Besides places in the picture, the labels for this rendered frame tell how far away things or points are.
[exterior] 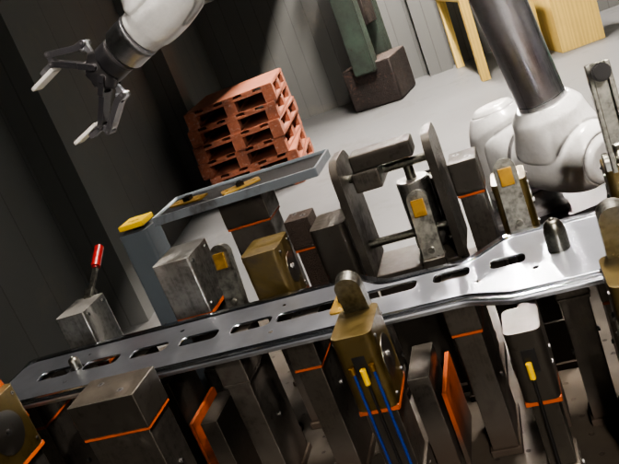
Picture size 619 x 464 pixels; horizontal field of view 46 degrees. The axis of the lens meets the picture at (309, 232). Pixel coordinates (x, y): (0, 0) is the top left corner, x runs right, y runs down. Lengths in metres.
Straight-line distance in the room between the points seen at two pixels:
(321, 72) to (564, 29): 3.24
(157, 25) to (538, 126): 0.77
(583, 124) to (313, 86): 8.48
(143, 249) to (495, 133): 0.82
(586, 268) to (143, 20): 0.87
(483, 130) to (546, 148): 0.22
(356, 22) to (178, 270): 7.39
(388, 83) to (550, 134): 7.24
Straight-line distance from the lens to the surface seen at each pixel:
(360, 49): 8.68
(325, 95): 9.96
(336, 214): 1.37
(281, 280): 1.34
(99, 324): 1.57
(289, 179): 1.43
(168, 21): 1.41
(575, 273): 1.06
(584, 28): 8.37
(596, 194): 1.83
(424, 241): 1.27
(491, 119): 1.74
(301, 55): 9.91
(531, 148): 1.60
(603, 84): 1.25
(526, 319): 1.00
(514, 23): 1.53
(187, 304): 1.42
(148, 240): 1.61
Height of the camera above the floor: 1.46
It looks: 17 degrees down
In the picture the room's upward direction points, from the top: 21 degrees counter-clockwise
